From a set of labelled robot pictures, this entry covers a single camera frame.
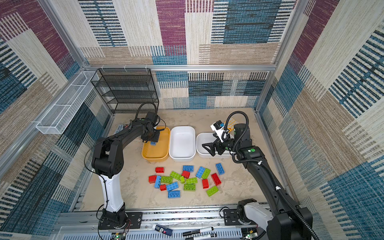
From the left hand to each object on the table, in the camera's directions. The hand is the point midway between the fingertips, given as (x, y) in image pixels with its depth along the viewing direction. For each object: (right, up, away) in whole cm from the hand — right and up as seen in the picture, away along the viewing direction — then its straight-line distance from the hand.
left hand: (154, 136), depth 99 cm
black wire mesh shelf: (-22, +32, +10) cm, 40 cm away
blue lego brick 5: (+41, -19, -9) cm, 46 cm away
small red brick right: (+32, -25, -14) cm, 44 cm away
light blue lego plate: (+29, -20, -11) cm, 37 cm away
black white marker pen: (+30, -44, -30) cm, 61 cm away
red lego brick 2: (+38, -23, -14) cm, 47 cm away
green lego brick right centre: (+33, -21, -10) cm, 41 cm away
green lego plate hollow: (+24, -27, -15) cm, 39 cm away
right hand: (+34, -1, -23) cm, 41 cm away
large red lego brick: (+21, -22, -10) cm, 32 cm away
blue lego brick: (-1, -5, +1) cm, 5 cm away
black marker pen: (+28, -42, -29) cm, 58 cm away
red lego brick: (+2, -24, -12) cm, 27 cm away
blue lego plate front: (+15, -30, -17) cm, 38 cm away
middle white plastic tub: (+18, -5, +1) cm, 19 cm away
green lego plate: (+11, -23, -14) cm, 29 cm away
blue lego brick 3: (+14, -26, -16) cm, 34 cm away
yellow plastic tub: (+5, -10, 0) cm, 11 cm away
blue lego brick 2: (+6, -25, -16) cm, 30 cm away
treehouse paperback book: (-27, +4, +9) cm, 29 cm away
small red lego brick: (+9, -27, -17) cm, 33 cm away
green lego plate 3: (+35, -29, -16) cm, 48 cm away
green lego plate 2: (+15, -22, -11) cm, 29 cm away
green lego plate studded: (+25, -24, -13) cm, 37 cm away
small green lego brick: (+20, -23, -15) cm, 34 cm away
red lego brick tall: (+6, -19, -10) cm, 23 cm away
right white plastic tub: (+33, -2, +1) cm, 33 cm away
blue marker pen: (+14, -41, -30) cm, 52 cm away
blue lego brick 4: (+23, -18, -10) cm, 31 cm away
